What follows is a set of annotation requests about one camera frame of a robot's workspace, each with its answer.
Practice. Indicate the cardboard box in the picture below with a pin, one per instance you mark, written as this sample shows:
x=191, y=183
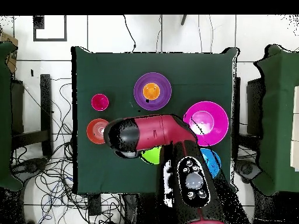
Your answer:
x=12, y=63

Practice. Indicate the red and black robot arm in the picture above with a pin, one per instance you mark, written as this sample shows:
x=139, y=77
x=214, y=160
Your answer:
x=158, y=131

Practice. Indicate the orange plastic cup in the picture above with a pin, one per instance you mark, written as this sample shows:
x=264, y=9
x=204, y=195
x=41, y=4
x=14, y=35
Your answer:
x=151, y=91

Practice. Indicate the black box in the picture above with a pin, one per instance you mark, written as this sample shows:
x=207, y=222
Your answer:
x=254, y=105

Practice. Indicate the large green plastic bowl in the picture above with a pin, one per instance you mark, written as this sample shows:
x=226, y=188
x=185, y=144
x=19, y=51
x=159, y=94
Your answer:
x=153, y=156

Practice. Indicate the dark green table cloth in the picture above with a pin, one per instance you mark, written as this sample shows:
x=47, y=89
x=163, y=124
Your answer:
x=112, y=70

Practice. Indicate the short black rod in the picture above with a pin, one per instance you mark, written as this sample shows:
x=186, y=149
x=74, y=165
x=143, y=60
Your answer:
x=183, y=19

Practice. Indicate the black metal stand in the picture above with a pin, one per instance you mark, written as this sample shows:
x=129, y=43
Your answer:
x=237, y=105
x=45, y=105

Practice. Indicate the blue plastic bowl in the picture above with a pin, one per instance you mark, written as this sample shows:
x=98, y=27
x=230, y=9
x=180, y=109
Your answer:
x=213, y=161

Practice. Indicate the green-clothed side table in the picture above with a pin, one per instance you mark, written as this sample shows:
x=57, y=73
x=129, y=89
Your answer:
x=4, y=116
x=280, y=116

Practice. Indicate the black pedestal leg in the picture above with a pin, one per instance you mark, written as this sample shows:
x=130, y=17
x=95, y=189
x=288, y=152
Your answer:
x=32, y=166
x=247, y=169

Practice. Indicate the red plastic cup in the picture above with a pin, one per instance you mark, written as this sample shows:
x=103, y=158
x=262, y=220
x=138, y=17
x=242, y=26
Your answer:
x=100, y=102

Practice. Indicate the large pink plastic bowl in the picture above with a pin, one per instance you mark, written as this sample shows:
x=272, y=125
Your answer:
x=217, y=116

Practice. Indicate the purple plastic bowl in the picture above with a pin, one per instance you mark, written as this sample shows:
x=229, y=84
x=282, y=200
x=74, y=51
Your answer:
x=163, y=91

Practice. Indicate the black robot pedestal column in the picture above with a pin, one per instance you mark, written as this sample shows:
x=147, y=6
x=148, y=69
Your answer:
x=144, y=210

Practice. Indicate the black square floor frame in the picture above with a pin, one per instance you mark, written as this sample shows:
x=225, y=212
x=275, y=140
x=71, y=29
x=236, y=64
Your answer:
x=50, y=40

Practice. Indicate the orange plastic bowl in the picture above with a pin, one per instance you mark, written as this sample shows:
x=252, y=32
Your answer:
x=93, y=130

